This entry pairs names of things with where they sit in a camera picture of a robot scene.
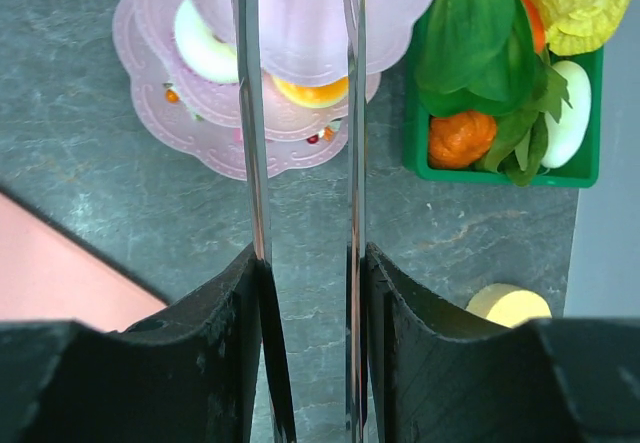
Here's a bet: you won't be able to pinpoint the metal serving tongs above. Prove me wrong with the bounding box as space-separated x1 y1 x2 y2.
231 0 368 442

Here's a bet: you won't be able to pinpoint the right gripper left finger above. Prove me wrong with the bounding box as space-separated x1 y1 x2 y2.
1 248 295 442

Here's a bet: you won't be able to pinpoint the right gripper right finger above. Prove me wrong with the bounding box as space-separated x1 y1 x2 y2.
366 245 639 442

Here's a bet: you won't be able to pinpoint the spinach leaves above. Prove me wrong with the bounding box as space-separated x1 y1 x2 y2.
473 63 568 187

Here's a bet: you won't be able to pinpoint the yellow round sponge cake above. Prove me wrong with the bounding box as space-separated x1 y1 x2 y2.
466 283 552 328

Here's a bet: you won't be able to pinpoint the green plastic crate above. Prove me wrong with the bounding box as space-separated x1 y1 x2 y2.
402 13 605 188

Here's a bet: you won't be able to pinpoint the small orange glazed donut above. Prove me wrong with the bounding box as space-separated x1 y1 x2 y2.
271 76 349 109

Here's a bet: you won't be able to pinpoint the red chili pepper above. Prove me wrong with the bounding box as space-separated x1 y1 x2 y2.
521 0 546 54

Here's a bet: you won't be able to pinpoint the orange pumpkin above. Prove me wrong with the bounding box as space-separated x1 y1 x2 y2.
427 110 497 170

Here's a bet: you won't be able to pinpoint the pink serving tray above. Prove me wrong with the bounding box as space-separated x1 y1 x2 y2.
0 196 166 332

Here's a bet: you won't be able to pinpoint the white eggplant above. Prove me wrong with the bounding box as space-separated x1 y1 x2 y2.
541 60 592 169

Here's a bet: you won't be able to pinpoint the yellow napa cabbage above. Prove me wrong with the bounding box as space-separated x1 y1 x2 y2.
532 0 631 56

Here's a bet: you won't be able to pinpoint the chocolate cake slice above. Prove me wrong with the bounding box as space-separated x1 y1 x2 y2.
306 118 342 145

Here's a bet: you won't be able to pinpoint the green layered cake slice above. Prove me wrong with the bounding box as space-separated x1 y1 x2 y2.
162 81 204 122

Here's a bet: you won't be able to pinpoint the green bok choy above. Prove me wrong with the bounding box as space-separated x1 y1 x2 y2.
414 0 538 117

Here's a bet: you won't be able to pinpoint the pink three tier stand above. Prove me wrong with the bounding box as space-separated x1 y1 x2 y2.
113 0 432 180

